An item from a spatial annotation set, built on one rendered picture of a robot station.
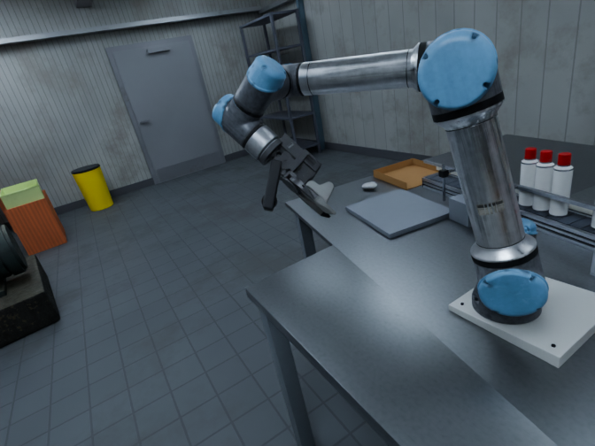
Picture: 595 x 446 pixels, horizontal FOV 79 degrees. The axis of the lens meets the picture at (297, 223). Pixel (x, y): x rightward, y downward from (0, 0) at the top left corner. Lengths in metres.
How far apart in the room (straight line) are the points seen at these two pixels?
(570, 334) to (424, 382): 0.33
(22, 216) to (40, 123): 1.88
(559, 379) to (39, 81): 6.50
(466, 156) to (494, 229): 0.15
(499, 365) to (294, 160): 0.62
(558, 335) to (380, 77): 0.67
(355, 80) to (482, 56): 0.29
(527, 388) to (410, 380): 0.22
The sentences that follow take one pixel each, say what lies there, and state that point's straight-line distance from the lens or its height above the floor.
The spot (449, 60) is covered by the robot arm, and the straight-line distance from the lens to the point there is 0.66.
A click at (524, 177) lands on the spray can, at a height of 0.99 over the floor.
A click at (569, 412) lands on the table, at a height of 0.83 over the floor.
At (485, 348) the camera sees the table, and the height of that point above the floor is 0.83.
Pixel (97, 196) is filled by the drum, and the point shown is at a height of 0.21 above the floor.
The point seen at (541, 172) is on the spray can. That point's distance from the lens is 1.42.
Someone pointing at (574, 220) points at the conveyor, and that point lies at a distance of 1.43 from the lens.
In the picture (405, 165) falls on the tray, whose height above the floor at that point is 0.84.
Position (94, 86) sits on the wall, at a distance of 6.62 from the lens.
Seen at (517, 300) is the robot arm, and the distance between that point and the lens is 0.81.
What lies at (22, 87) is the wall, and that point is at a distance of 6.63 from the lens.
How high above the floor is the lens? 1.50
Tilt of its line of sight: 24 degrees down
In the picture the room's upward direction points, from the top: 12 degrees counter-clockwise
